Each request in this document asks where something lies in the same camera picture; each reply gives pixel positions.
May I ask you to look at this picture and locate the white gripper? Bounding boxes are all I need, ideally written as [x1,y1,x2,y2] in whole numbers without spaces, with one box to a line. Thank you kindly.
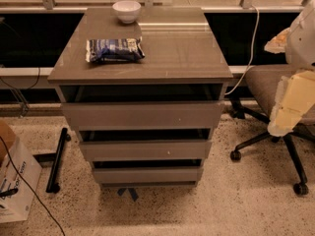
[264,0,315,137]

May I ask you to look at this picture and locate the grey top drawer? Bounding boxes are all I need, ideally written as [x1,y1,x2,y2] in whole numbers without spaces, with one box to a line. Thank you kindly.
[62,102,223,131]

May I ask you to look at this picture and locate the grey drawer cabinet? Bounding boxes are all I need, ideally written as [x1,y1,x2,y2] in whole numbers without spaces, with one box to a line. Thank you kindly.
[48,7,232,188]

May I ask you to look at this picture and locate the white ceramic bowl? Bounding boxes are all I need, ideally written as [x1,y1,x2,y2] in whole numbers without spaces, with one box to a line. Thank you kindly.
[112,1,141,24]

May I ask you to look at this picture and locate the blue snack bag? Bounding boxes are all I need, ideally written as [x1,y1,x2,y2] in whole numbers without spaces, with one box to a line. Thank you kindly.
[86,38,145,63]

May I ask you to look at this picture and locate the cardboard box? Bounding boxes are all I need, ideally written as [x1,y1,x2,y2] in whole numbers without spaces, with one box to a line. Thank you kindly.
[0,121,41,223]

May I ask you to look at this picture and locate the white cable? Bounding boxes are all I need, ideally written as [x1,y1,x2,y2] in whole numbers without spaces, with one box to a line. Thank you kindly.
[223,4,261,96]

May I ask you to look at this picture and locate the black wall cables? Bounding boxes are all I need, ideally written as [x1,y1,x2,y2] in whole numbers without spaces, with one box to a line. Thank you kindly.
[0,17,42,118]

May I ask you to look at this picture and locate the black floor cable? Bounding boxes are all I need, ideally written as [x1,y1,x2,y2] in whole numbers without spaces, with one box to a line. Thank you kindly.
[0,136,67,236]

